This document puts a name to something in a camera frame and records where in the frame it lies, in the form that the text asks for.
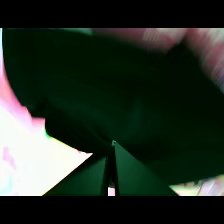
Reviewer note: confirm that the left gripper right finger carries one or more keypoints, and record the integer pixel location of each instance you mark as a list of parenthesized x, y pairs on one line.
[(138, 176)]

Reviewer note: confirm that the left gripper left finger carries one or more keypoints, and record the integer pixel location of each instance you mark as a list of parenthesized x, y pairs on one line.
[(89, 180)]

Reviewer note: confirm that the black garment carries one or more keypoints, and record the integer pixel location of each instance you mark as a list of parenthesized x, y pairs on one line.
[(113, 90)]

